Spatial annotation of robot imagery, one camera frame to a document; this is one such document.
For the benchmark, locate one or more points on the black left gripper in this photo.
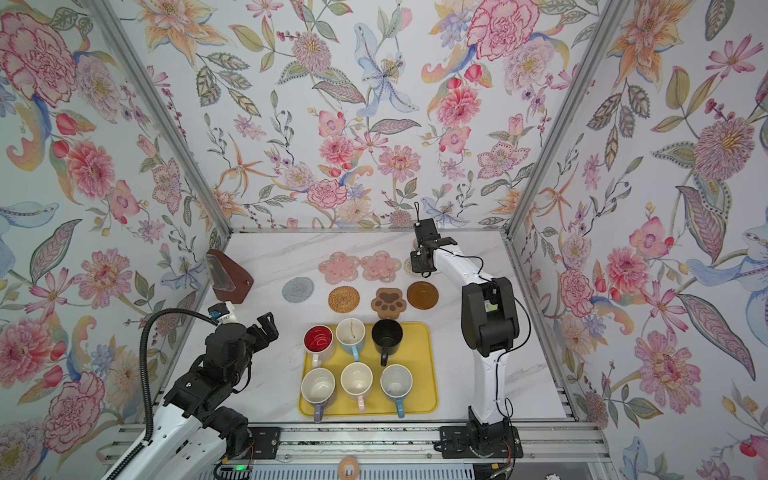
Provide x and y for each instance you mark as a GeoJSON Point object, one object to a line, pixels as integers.
{"type": "Point", "coordinates": [255, 332]}

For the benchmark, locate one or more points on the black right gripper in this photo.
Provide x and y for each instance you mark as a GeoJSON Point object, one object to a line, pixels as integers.
{"type": "Point", "coordinates": [416, 262]}

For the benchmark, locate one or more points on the dark brown round coaster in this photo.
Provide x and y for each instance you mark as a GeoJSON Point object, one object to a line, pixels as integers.
{"type": "Point", "coordinates": [422, 295]}

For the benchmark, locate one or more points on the pink flower coaster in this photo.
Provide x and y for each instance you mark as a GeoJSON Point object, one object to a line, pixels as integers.
{"type": "Point", "coordinates": [380, 266]}
{"type": "Point", "coordinates": [339, 267]}

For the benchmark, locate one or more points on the brown paw print coaster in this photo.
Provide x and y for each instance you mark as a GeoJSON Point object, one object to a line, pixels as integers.
{"type": "Point", "coordinates": [389, 303]}

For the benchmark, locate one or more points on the tan rattan round coaster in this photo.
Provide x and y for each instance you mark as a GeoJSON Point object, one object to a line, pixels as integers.
{"type": "Point", "coordinates": [344, 299]}

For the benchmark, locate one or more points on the white mug purple handle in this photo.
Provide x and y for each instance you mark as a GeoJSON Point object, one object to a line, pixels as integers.
{"type": "Point", "coordinates": [318, 388]}

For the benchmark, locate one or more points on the red inside white mug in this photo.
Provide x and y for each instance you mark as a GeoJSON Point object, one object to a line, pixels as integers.
{"type": "Point", "coordinates": [319, 344]}

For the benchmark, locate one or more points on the grey-blue woven round coaster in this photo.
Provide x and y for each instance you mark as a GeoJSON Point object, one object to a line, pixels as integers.
{"type": "Point", "coordinates": [298, 290]}

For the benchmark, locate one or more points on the white mug blue handle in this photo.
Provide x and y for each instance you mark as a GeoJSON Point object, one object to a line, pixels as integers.
{"type": "Point", "coordinates": [396, 383]}

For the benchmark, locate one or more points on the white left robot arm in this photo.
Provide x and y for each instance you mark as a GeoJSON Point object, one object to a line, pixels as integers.
{"type": "Point", "coordinates": [191, 431]}

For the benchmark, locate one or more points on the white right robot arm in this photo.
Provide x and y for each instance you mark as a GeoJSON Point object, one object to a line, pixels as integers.
{"type": "Point", "coordinates": [488, 318]}

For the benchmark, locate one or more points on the black mug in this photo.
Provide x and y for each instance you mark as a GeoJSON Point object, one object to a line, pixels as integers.
{"type": "Point", "coordinates": [387, 335]}

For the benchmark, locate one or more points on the yellow tray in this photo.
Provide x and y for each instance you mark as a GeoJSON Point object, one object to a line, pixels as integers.
{"type": "Point", "coordinates": [415, 353]}

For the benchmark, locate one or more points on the light blue mug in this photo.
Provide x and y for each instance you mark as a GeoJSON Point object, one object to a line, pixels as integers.
{"type": "Point", "coordinates": [351, 335]}

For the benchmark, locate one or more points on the orange tape roll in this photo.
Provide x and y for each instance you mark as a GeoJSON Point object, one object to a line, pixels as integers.
{"type": "Point", "coordinates": [349, 468]}

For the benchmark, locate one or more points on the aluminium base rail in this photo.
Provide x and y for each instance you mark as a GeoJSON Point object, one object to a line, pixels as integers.
{"type": "Point", "coordinates": [416, 442]}

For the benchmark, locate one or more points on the white mug pink handle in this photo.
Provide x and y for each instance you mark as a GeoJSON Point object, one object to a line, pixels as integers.
{"type": "Point", "coordinates": [357, 381]}

